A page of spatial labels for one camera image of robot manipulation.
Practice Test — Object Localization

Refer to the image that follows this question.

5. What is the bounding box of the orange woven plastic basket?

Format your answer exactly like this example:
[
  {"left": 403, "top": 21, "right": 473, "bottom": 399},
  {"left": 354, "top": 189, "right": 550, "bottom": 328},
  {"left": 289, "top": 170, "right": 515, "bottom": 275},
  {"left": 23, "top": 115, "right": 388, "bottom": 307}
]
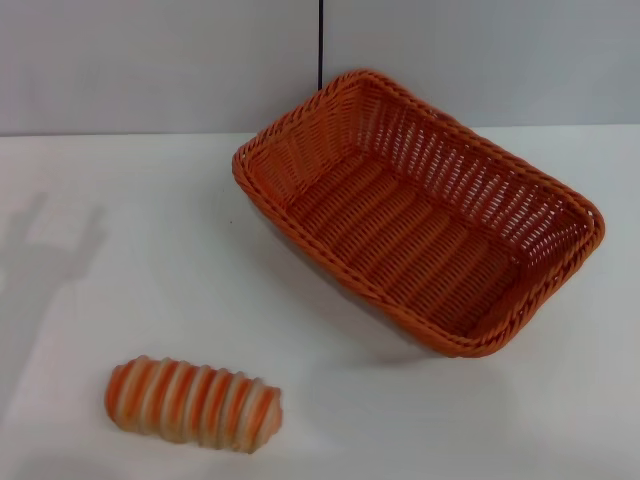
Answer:
[{"left": 230, "top": 68, "right": 607, "bottom": 361}]

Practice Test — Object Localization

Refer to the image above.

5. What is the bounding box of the orange white striped bread roll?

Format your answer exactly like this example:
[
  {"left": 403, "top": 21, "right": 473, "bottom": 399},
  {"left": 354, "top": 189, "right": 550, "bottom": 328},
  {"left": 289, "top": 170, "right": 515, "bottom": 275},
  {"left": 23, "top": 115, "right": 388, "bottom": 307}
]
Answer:
[{"left": 103, "top": 353, "right": 285, "bottom": 455}]

